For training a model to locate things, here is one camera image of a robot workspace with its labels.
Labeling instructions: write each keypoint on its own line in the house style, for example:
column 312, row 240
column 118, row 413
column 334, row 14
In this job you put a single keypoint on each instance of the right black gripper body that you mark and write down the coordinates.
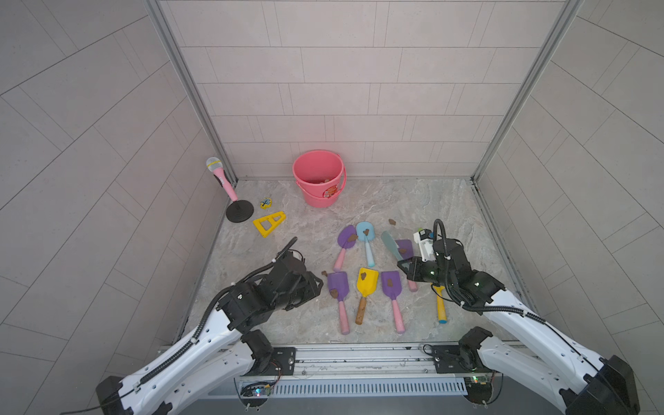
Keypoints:
column 430, row 272

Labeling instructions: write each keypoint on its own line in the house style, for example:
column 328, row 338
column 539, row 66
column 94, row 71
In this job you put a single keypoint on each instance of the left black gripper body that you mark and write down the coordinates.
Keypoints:
column 303, row 290

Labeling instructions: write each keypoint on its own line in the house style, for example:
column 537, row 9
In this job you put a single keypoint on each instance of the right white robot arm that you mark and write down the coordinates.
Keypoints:
column 575, row 379

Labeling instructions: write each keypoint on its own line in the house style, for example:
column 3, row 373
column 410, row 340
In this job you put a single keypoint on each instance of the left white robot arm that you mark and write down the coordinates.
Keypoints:
column 225, row 344

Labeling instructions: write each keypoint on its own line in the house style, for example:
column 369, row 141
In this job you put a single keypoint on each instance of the light blue trowel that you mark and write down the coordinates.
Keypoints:
column 366, row 234

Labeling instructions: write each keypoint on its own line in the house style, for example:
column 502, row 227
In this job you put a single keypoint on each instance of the pink plastic bucket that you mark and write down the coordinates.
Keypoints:
column 321, row 175

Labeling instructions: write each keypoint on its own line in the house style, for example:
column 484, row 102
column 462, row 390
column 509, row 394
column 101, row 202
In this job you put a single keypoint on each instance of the purple square shovel front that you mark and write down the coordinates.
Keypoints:
column 391, row 286

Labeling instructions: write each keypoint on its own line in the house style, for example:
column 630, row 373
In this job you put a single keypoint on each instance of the yellow triangle stencil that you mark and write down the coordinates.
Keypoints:
column 267, row 224

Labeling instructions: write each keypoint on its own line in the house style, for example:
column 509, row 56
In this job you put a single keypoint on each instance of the small yellow blue toy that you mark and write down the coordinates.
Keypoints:
column 266, row 203

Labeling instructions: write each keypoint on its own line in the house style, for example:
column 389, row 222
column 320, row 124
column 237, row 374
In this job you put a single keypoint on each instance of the pink toy microphone on stand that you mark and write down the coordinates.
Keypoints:
column 238, row 210

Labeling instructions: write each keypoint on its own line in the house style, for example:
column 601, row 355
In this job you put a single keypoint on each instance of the purple square shovel pink handle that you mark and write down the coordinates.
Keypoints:
column 405, row 248

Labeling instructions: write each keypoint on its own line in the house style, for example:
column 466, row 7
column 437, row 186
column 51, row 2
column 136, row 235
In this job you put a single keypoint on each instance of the purple round trowel pink handle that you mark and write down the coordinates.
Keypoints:
column 346, row 240

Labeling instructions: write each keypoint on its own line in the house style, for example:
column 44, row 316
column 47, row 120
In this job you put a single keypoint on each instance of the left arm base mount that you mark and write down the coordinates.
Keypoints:
column 266, row 359

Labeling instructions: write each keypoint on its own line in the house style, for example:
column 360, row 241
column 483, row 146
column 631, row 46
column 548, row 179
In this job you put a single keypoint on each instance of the yellow shovel wooden handle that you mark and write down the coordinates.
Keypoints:
column 366, row 284

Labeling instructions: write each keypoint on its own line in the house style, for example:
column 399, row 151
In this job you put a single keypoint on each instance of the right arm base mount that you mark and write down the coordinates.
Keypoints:
column 461, row 357

